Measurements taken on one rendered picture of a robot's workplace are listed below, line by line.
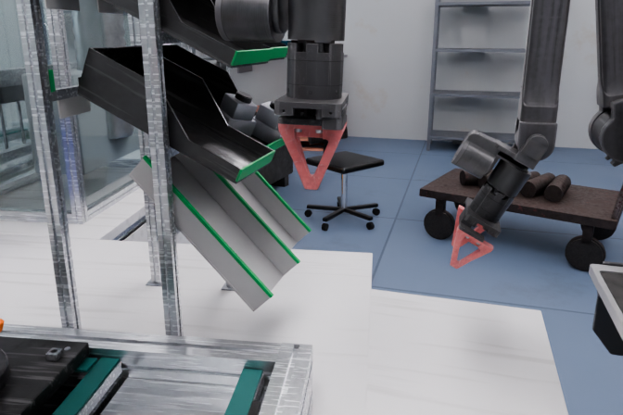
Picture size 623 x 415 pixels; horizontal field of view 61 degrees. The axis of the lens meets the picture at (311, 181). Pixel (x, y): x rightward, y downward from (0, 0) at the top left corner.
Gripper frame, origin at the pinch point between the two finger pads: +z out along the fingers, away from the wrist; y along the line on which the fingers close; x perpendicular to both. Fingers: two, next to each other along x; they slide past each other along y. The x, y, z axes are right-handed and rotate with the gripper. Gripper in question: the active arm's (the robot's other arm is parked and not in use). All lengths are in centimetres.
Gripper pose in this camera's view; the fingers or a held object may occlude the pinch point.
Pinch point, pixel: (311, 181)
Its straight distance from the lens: 57.3
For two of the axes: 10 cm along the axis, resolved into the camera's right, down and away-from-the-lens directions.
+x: 9.9, 0.7, -1.2
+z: -0.3, 9.6, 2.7
